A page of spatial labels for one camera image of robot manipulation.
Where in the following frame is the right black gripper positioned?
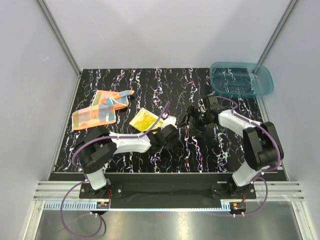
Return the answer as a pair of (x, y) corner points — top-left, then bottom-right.
(177, 105), (211, 138)

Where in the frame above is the yellow crocodile towel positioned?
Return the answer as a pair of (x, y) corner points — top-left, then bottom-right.
(129, 108), (159, 132)

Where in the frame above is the orange blue patterned towel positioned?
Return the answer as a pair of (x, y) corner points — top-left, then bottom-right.
(71, 90), (135, 131)

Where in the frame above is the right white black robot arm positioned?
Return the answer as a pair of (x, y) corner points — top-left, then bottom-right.
(177, 94), (284, 199)

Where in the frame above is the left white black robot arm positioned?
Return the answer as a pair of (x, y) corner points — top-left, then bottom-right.
(72, 124), (179, 198)

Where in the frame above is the blue transparent plastic bin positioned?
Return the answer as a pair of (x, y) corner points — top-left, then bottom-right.
(209, 62), (274, 99)

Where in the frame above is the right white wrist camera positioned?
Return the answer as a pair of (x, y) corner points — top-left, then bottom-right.
(198, 99), (207, 113)

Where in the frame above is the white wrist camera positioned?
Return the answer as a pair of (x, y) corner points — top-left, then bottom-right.
(198, 99), (207, 113)
(155, 115), (177, 129)

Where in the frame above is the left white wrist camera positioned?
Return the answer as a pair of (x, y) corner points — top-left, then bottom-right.
(155, 115), (177, 129)

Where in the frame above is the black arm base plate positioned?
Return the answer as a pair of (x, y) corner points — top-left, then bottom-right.
(79, 172), (258, 210)

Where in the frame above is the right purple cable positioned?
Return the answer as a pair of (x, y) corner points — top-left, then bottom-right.
(207, 96), (281, 216)

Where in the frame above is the purple cable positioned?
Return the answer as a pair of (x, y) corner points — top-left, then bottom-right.
(61, 101), (171, 237)
(207, 96), (281, 216)

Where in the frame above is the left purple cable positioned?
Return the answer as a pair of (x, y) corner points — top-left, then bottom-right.
(61, 101), (171, 237)

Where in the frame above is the aluminium rail with slots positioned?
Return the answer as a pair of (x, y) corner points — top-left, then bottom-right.
(33, 181), (304, 212)

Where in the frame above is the left aluminium frame post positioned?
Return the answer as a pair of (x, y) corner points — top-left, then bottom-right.
(35, 0), (82, 77)

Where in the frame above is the aluminium frame post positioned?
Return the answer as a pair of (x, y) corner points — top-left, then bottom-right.
(35, 0), (82, 77)
(257, 0), (300, 65)

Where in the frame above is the right aluminium frame post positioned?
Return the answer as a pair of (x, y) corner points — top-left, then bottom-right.
(257, 0), (300, 65)

